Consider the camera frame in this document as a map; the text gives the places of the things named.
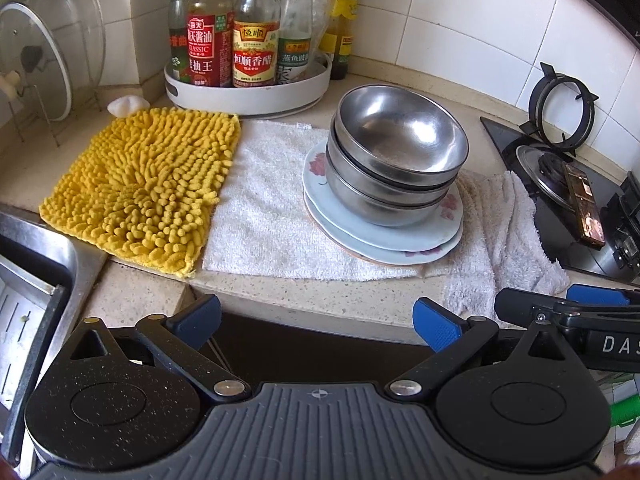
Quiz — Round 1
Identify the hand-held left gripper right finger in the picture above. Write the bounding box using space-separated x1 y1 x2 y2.
382 297 583 403

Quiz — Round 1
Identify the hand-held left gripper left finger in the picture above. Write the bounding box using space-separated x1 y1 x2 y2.
60 294 252 403

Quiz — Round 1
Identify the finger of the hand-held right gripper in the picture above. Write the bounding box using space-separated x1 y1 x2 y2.
566 284 640 308
494 287 568 333

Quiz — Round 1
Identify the pale blue pink flower plate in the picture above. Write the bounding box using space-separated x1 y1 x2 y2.
303 140 463 253
304 195 462 263

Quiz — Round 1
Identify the stainless steel bowl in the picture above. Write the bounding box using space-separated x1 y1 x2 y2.
325 145 458 201
336 85 471 181
326 160 443 228

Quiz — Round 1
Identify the green plastic object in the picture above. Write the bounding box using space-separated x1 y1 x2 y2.
607 380 640 441

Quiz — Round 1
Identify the black boxy device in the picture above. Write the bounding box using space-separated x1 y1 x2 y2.
607 170 640 281

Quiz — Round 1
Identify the brown phone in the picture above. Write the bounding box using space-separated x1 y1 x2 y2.
562 161 607 251

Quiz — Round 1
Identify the white towel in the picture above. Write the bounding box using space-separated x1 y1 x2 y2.
202 120 571 316

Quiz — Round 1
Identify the metal stove burner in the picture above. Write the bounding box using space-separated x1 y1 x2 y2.
515 144 586 211

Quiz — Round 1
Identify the yellow chenille mat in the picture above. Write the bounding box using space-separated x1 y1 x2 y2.
39 107 242 278

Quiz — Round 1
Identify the white sink drain tray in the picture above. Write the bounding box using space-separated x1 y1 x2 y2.
0 255 68 411

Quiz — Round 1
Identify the stainless steel sink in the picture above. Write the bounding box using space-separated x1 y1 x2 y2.
0 210 108 466

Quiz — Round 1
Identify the black stove pan support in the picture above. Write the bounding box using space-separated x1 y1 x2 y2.
529 62 600 156

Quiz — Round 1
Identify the white garlic bulb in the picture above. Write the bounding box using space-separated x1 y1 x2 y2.
109 94 151 117

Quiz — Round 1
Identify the white rotating condiment rack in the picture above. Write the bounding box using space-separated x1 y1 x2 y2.
164 52 333 113

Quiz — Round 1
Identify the yellow cap vinegar bottle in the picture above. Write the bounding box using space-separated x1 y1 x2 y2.
232 0 282 87

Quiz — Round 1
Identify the red label soy sauce bottle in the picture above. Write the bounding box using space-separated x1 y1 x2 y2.
186 0 236 88

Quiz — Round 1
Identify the green glass bottle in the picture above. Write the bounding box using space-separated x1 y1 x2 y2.
169 0 198 81

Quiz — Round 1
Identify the white rimmed glass pot lid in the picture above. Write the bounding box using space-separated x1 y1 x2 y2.
0 2 73 122

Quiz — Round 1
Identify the purple label sauce bottle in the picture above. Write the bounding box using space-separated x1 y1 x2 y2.
277 0 316 81

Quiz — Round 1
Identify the yellow green label bottle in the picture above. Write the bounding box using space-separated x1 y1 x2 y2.
320 0 360 81

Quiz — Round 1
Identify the clear glass lid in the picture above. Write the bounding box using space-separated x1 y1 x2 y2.
27 0 107 96

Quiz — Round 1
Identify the clear plastic bag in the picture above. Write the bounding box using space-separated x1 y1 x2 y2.
312 0 341 61

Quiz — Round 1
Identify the wire lid rack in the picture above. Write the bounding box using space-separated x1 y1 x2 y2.
10 82 106 148

